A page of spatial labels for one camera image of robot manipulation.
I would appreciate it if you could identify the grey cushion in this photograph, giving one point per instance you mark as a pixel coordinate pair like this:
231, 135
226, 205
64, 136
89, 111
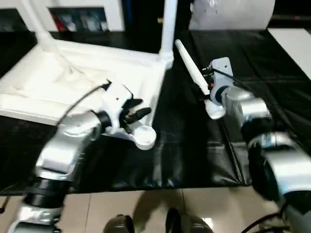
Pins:
230, 14

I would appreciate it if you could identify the black stand leg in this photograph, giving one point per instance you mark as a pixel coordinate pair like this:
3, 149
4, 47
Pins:
3, 206

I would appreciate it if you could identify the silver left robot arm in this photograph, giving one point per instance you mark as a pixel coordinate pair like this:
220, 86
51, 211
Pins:
68, 145

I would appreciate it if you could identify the black bar red light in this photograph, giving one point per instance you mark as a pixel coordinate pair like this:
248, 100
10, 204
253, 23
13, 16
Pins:
291, 17

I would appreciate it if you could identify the black mat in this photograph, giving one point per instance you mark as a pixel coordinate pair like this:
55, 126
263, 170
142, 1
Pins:
194, 145

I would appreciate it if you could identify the white plastic table leg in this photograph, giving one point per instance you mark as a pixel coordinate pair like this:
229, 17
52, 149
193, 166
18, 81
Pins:
32, 19
168, 24
192, 65

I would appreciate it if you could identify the dark blue cabinet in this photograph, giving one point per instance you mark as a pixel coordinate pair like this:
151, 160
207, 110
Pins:
145, 14

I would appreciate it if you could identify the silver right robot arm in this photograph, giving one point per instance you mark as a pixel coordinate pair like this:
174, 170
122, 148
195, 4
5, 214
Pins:
255, 106

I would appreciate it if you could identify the small beige label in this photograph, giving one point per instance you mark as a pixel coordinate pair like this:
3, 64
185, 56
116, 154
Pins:
160, 20

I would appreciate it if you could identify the white board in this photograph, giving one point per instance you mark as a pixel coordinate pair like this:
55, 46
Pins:
291, 46

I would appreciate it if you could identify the white cabinet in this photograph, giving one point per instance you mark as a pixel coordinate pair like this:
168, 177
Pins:
114, 14

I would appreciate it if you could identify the white plastic table top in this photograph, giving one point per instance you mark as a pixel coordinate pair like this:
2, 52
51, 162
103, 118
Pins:
73, 72

